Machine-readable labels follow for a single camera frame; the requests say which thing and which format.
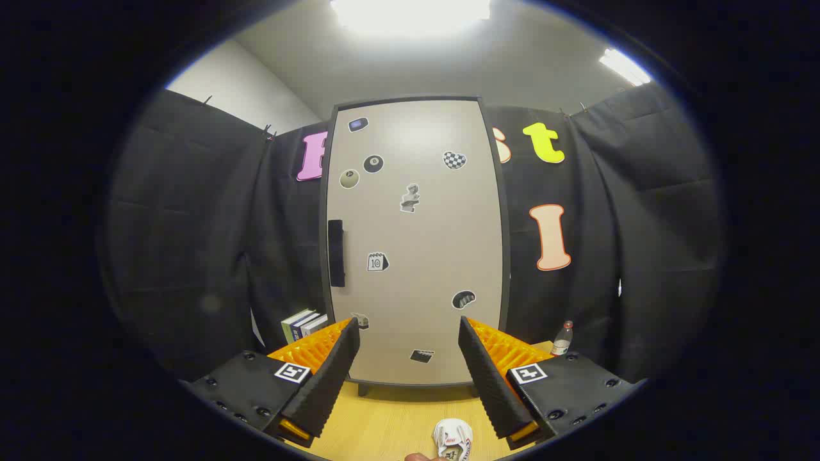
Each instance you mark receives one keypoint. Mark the green spine book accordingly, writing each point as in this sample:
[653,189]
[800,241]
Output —
[289,325]

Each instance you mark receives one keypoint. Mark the large ceiling light panel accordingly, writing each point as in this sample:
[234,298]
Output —
[410,13]

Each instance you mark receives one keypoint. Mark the white shoe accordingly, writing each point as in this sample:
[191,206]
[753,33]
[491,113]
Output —
[451,435]

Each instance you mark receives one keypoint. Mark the blue spine book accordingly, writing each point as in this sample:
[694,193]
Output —
[299,328]

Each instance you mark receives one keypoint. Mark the black backdrop cloth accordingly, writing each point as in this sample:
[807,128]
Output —
[192,243]

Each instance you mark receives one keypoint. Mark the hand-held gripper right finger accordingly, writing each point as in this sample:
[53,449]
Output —
[490,384]

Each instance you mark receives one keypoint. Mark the dark grey shoe cabinet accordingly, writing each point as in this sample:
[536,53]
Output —
[507,256]

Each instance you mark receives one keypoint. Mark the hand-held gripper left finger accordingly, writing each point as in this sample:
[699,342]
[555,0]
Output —
[330,378]

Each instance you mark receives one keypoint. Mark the beige shoe cabinet door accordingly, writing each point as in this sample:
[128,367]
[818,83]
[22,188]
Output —
[423,243]

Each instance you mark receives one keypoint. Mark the clear plastic bottle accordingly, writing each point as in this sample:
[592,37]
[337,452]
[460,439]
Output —
[562,342]

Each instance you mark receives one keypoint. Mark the small ceiling light panel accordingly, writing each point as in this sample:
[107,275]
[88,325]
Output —
[624,67]

